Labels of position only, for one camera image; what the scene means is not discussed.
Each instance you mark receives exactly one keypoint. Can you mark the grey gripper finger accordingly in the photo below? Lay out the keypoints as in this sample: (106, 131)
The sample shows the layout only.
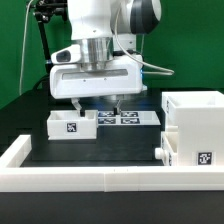
(78, 107)
(117, 107)

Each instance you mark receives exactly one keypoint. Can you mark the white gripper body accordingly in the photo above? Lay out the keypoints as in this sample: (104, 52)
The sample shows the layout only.
(122, 75)

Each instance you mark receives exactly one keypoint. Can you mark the white drawer box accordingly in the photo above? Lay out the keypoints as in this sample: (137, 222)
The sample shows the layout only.
(69, 125)
(167, 152)

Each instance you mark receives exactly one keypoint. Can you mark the white front drawer box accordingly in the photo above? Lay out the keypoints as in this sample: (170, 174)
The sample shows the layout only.
(167, 152)

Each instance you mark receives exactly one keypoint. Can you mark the white drawer cabinet frame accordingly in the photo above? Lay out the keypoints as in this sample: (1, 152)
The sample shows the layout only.
(198, 119)

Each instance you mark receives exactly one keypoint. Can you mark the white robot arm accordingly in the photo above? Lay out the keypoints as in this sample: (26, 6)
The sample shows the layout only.
(97, 63)

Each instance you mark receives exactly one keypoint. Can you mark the white marker tag plate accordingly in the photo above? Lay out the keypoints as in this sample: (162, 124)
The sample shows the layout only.
(128, 118)

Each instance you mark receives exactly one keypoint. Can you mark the white U-shaped border fence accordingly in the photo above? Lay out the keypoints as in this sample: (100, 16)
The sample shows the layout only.
(15, 178)

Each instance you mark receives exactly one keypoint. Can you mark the black camera stand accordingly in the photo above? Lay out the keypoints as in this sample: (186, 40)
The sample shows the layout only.
(44, 10)

